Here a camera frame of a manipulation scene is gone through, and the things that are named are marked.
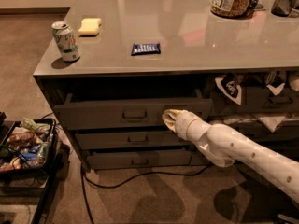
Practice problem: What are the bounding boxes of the grey drawer cabinet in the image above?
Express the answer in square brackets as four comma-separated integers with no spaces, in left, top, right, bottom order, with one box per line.
[34,0,299,170]

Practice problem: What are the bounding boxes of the black snack tray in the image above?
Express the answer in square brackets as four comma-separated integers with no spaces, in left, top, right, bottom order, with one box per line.
[0,118,56,179]

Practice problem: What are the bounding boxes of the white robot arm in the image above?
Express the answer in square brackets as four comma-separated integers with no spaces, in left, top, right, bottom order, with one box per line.
[162,109,299,203]

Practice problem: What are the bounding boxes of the large nut jar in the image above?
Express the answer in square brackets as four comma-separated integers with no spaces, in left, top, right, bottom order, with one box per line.
[211,0,249,18]

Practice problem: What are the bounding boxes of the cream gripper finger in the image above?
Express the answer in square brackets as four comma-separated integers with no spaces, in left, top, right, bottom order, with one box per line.
[164,120,176,133]
[162,109,182,122]

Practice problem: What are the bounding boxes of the green white soda can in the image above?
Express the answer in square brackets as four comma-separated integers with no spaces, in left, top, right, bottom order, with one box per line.
[51,21,80,62]

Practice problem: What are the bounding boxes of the dark glass container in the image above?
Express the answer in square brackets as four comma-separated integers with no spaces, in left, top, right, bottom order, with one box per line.
[271,0,297,17]

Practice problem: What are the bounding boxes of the grey top right drawer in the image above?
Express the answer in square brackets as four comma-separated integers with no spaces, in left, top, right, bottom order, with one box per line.
[209,77,299,116]

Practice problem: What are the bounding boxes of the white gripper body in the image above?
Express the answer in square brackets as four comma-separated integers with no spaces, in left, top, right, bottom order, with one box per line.
[175,110,210,142]

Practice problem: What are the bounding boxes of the grey bottom left drawer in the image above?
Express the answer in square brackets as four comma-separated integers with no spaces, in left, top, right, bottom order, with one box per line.
[85,147,213,171]

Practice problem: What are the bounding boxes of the black floor cable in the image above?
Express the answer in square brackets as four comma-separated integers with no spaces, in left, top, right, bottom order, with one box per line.
[79,163,213,224]

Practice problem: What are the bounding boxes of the grey middle left drawer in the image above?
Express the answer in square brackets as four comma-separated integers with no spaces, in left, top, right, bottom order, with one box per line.
[75,130,189,150]

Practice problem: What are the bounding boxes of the blue candy bar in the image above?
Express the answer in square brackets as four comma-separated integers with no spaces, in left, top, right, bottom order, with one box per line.
[131,43,161,56]

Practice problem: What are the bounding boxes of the yellow sponge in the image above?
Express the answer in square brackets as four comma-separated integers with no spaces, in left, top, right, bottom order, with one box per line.
[78,18,102,35]

